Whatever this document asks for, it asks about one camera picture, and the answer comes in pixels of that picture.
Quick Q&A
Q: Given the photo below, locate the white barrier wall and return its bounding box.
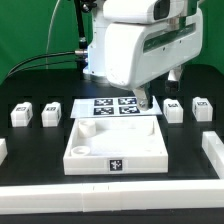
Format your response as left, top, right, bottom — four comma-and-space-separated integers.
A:
202, 131, 224, 179
0, 180, 224, 215

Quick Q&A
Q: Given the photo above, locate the grey thin cable left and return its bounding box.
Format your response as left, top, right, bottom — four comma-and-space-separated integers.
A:
45, 0, 62, 70

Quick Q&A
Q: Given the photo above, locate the white front barrier wall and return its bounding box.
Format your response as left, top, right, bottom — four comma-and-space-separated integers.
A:
0, 180, 224, 215

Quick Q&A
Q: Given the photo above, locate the black cable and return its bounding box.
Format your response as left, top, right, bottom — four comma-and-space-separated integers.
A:
9, 59, 88, 76
6, 50, 88, 78

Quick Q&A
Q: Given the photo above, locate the white sheet with tags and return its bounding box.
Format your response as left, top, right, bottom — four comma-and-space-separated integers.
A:
70, 97, 162, 118

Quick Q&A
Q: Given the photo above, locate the white square tabletop tray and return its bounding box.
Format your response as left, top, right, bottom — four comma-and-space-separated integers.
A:
63, 116, 168, 175

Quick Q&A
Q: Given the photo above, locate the white left barrier block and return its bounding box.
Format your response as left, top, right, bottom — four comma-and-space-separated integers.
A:
0, 138, 8, 165

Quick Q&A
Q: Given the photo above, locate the black cable lower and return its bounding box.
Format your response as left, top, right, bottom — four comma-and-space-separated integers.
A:
9, 59, 88, 76

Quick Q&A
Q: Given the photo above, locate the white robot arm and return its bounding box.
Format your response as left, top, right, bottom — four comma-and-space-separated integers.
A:
83, 0, 203, 110

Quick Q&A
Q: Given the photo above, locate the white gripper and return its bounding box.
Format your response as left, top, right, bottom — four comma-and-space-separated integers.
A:
105, 9, 203, 110

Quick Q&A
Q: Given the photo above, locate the white right barrier wall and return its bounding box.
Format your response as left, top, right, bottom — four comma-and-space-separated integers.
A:
202, 131, 224, 179

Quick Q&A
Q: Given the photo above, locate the black cable upper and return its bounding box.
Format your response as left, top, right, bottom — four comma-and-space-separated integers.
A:
6, 50, 88, 78

